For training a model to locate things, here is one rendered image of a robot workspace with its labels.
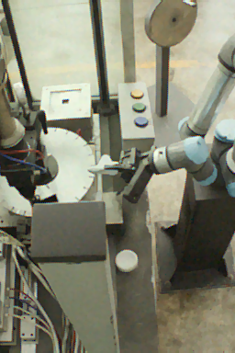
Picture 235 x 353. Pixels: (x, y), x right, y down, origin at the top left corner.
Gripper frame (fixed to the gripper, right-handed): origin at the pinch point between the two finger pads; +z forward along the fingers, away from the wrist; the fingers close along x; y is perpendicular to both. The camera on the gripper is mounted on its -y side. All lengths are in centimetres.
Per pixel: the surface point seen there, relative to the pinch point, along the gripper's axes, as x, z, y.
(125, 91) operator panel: -0.7, -3.8, 40.7
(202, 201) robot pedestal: -30.9, -20.8, 6.0
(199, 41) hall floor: -99, 5, 202
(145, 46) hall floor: -76, 43, 190
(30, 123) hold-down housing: 37.8, -8.4, -8.9
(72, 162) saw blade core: 9.9, 3.9, 3.1
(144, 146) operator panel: -9.3, -8.2, 19.0
